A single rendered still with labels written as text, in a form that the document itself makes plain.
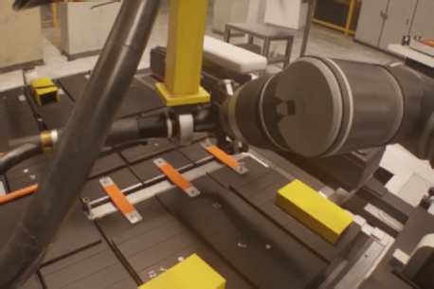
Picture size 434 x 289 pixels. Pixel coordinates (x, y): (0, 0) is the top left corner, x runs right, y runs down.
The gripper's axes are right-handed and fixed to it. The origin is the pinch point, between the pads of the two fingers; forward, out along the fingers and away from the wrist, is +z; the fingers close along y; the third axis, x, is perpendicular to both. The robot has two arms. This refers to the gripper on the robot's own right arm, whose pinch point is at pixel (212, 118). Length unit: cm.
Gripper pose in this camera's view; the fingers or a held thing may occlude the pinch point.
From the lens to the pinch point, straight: 64.7
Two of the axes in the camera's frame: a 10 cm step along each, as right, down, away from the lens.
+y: 1.2, 9.9, 0.8
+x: 9.0, -1.5, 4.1
